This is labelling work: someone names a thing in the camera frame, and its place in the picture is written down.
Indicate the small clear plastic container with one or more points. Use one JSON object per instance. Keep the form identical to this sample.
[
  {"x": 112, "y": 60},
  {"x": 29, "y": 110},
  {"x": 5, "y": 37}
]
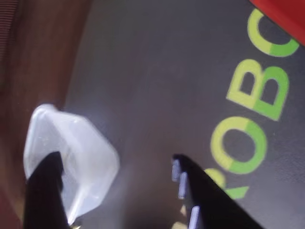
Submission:
[{"x": 83, "y": 152}]

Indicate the black mat with WOWROBO print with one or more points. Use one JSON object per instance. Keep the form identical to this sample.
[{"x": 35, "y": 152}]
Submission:
[{"x": 155, "y": 83}]

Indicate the brown ribbed fabric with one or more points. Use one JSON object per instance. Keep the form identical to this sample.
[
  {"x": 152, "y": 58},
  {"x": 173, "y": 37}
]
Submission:
[{"x": 4, "y": 28}]

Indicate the red bowl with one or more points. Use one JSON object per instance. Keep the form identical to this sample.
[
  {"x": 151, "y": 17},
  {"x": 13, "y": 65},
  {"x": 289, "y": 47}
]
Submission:
[{"x": 283, "y": 14}]

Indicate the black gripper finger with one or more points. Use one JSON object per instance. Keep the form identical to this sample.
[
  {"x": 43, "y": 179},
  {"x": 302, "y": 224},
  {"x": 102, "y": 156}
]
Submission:
[
  {"x": 209, "y": 205},
  {"x": 43, "y": 202}
]

